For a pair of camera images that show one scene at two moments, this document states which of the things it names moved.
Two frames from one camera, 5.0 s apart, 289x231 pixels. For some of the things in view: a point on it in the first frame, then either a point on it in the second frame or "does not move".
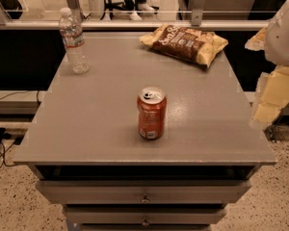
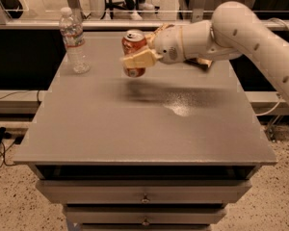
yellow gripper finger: (257, 42) → (151, 36)
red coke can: (151, 110) → (133, 41)
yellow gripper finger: (276, 90) → (144, 59)
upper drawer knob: (144, 200) does not move
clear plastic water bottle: (74, 42) does not move
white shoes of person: (142, 7) does not move
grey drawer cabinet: (86, 154) does not move
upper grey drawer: (144, 192) does not move
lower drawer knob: (145, 222) does not move
